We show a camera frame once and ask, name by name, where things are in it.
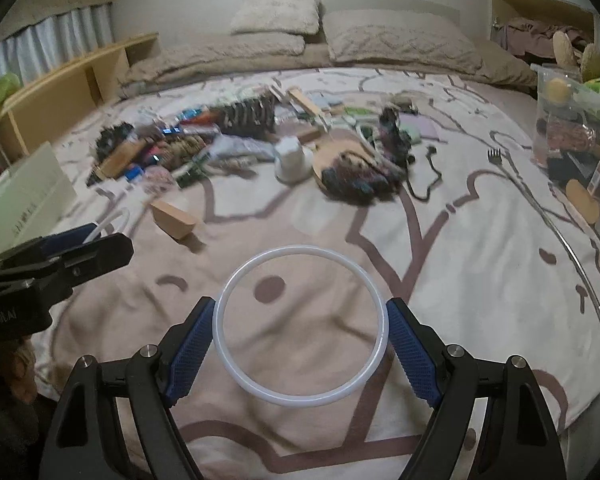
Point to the silver grey curtain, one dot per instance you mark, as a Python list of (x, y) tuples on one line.
[(55, 40)]

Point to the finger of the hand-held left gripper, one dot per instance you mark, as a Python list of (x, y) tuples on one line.
[(65, 241), (100, 256)]

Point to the yellow ball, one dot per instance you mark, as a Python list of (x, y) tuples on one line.
[(560, 91)]

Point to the person's left hand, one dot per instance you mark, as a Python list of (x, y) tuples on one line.
[(22, 360)]

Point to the beige duvet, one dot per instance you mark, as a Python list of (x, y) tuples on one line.
[(220, 57)]

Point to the blue foil packet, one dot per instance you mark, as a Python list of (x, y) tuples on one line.
[(192, 114)]

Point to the green plush toy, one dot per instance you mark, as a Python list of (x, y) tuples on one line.
[(0, 91)]

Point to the rectangular wooden block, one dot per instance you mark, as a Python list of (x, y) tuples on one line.
[(175, 217)]

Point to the printed blanket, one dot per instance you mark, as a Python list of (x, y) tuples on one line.
[(480, 260)]

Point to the round wooden coaster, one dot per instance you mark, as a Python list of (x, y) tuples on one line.
[(582, 201)]

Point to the black and blue knitted scrunchie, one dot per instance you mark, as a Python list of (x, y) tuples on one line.
[(112, 136)]

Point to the wooden shelf unit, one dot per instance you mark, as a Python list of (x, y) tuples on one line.
[(55, 95)]

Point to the wooden wall niche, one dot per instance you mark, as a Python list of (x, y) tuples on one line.
[(545, 7)]

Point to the mauve clothes heap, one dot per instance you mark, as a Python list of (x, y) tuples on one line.
[(530, 35)]

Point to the white cup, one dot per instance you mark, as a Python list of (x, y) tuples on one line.
[(292, 160)]

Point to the clear plastic storage bin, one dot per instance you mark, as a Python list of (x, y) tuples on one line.
[(575, 150)]

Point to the light wooden frame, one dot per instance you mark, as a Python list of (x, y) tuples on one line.
[(305, 102)]

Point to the white storage box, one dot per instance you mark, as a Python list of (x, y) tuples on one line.
[(25, 195)]

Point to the large beige pillow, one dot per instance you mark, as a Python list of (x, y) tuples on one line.
[(395, 40)]

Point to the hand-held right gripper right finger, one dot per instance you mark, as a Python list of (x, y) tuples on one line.
[(411, 355)]

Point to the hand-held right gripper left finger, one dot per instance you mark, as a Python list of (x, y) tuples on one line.
[(190, 355)]

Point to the green circuit board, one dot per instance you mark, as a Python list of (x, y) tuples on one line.
[(192, 171)]

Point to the fluffy beige pillow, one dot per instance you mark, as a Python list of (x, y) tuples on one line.
[(275, 12)]

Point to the metal back scratcher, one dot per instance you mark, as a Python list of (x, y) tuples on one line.
[(495, 154)]

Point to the tan plush slipper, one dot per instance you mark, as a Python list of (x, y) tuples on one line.
[(594, 60), (564, 49)]

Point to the thick oval wooden board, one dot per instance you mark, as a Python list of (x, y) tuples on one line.
[(122, 158)]

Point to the dark knitted cloth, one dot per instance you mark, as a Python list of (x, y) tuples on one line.
[(360, 177)]

